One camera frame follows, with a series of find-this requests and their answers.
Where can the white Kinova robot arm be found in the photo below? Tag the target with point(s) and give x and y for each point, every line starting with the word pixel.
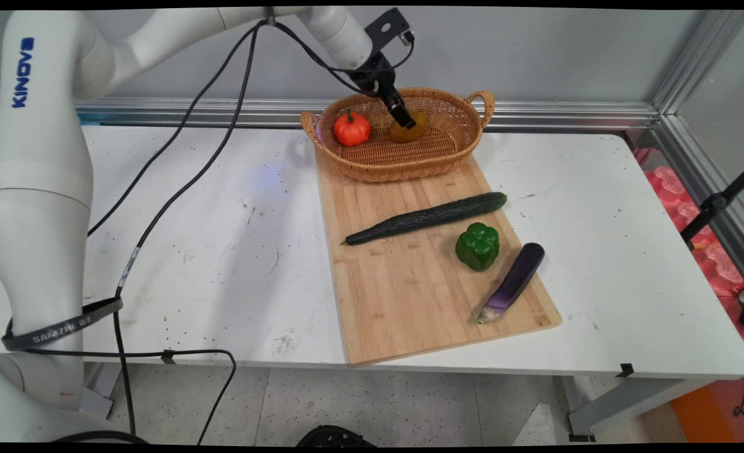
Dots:
pixel 38 189

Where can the black table edge clip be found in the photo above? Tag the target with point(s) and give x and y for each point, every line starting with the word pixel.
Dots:
pixel 168 356
pixel 624 370

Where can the green bell pepper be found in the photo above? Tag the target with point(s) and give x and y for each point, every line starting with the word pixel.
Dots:
pixel 476 246

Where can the grey table leg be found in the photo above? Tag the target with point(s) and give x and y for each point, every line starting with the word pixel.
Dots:
pixel 630 402
pixel 101 390

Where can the small orange pumpkin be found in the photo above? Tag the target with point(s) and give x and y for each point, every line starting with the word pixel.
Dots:
pixel 351 128

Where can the black tripod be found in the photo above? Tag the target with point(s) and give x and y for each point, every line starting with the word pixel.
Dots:
pixel 715 202

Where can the wooden cutting board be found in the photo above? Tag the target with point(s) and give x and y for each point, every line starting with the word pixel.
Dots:
pixel 422 296

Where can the pink foam padding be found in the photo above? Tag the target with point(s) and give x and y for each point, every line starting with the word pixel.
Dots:
pixel 715 258

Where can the orange floor mat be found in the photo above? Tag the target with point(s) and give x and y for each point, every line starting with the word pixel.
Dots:
pixel 705 415

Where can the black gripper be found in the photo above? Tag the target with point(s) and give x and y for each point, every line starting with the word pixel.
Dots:
pixel 373 75

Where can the aluminium corner frame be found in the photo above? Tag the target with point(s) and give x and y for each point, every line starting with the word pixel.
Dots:
pixel 693 151

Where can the dark yellow round vegetable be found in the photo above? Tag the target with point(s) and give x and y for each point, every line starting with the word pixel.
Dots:
pixel 415 131

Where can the long dark green cucumber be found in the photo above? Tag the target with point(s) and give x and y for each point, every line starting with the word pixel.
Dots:
pixel 428 217

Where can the black wrist camera mount plate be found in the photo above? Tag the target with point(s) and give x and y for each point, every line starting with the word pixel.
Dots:
pixel 386 26

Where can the purple eggplant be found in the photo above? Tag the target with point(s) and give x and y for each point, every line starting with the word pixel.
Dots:
pixel 515 280

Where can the horizontal aluminium frame rail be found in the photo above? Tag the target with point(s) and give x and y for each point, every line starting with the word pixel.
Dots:
pixel 567 115

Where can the black round object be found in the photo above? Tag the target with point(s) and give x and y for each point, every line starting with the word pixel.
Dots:
pixel 334 437

